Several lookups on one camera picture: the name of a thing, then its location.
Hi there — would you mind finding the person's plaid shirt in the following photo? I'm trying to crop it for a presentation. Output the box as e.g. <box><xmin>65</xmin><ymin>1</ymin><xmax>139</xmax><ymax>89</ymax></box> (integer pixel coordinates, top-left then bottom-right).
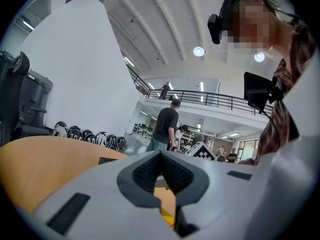
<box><xmin>238</xmin><ymin>16</ymin><xmax>317</xmax><ymax>167</ymax></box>

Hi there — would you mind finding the black head-mounted camera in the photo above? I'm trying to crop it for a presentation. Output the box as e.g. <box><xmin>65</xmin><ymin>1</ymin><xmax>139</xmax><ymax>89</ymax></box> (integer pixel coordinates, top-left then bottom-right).
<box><xmin>206</xmin><ymin>0</ymin><xmax>251</xmax><ymax>45</ymax></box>

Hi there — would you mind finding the row of black white backpacks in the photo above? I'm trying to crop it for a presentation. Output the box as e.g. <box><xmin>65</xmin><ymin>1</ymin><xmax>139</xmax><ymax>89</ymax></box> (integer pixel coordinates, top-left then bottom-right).
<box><xmin>51</xmin><ymin>120</ymin><xmax>128</xmax><ymax>152</ymax></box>

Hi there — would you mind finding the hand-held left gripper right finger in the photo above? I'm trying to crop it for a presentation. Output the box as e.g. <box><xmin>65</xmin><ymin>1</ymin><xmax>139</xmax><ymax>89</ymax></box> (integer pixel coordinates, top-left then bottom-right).
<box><xmin>159</xmin><ymin>150</ymin><xmax>276</xmax><ymax>240</ymax></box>

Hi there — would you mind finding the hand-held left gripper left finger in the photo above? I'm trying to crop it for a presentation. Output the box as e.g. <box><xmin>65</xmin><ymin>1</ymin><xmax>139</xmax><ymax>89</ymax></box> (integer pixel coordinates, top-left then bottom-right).
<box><xmin>33</xmin><ymin>150</ymin><xmax>176</xmax><ymax>240</ymax></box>

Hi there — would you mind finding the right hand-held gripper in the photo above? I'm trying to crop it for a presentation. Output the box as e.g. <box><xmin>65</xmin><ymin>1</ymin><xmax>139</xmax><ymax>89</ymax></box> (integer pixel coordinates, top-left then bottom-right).
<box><xmin>186</xmin><ymin>141</ymin><xmax>218</xmax><ymax>162</ymax></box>

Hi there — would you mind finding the black chest-mounted box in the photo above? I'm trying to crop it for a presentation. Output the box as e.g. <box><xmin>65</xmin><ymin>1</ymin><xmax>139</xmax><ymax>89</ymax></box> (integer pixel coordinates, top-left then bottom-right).
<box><xmin>243</xmin><ymin>71</ymin><xmax>286</xmax><ymax>115</ymax></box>

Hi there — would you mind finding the black equipment case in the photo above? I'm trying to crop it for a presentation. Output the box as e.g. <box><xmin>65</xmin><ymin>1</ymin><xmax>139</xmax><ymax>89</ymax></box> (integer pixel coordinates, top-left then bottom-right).
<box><xmin>0</xmin><ymin>50</ymin><xmax>31</xmax><ymax>147</ymax></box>
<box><xmin>17</xmin><ymin>69</ymin><xmax>55</xmax><ymax>136</ymax></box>

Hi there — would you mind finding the person's head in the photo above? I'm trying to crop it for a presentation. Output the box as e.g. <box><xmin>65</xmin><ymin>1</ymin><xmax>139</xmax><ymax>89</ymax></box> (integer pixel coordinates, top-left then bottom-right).
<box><xmin>232</xmin><ymin>0</ymin><xmax>297</xmax><ymax>57</ymax></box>

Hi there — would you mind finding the black balcony railing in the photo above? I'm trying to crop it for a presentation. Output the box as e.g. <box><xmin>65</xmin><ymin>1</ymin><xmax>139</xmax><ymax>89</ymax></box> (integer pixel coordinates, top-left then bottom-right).
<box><xmin>126</xmin><ymin>65</ymin><xmax>275</xmax><ymax>117</ymax></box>

